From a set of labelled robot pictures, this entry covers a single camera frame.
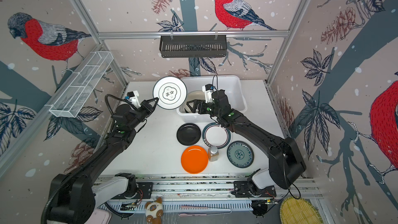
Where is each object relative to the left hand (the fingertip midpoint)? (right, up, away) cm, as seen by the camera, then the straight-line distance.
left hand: (158, 98), depth 76 cm
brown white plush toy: (+1, -49, -10) cm, 50 cm away
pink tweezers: (+15, -50, -11) cm, 53 cm away
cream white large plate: (+17, +1, +27) cm, 32 cm away
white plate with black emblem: (+6, +3, +4) cm, 8 cm away
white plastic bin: (+43, +9, +28) cm, 52 cm away
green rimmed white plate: (+30, -23, +17) cm, 41 cm away
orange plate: (+18, -34, +7) cm, 39 cm away
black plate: (+14, -22, +17) cm, 31 cm away
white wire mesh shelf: (-40, +2, -2) cm, 40 cm away
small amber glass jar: (+28, -28, 0) cm, 39 cm away
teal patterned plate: (+44, -32, +10) cm, 55 cm away
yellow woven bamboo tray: (+66, -50, -8) cm, 83 cm away
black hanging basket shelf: (+15, +36, +31) cm, 50 cm away
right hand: (+17, -4, +3) cm, 17 cm away
